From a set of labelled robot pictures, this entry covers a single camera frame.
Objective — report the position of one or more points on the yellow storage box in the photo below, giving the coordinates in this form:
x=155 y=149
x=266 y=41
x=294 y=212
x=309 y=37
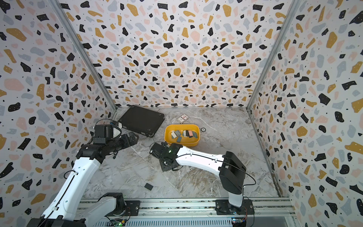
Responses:
x=185 y=141

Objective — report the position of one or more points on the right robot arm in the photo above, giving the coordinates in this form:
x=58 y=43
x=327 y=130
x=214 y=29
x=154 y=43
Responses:
x=230 y=170

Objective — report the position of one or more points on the left aluminium corner post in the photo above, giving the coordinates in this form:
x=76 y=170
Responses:
x=75 y=25

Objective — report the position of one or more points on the right aluminium corner post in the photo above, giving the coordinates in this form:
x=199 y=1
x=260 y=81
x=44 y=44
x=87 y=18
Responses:
x=284 y=28

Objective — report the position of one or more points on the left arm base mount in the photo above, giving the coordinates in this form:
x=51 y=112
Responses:
x=130 y=209

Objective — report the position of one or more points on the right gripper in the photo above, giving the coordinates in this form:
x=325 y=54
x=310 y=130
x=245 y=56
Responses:
x=163 y=168

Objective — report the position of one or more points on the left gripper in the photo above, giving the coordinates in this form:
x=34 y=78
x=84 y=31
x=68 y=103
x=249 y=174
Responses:
x=127 y=143

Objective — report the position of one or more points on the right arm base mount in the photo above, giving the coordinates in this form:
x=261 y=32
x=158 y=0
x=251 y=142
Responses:
x=223 y=207

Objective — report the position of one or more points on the aluminium corner post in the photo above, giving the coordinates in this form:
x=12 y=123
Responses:
x=284 y=28
x=75 y=25

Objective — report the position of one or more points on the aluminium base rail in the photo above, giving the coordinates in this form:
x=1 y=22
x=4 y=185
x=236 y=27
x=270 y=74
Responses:
x=193 y=208

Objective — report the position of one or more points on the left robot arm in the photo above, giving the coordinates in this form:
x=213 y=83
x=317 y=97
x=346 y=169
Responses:
x=62 y=210

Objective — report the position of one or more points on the playing card box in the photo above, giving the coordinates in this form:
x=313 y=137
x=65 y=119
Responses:
x=182 y=119

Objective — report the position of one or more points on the black flat case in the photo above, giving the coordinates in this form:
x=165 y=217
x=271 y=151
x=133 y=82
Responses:
x=141 y=120

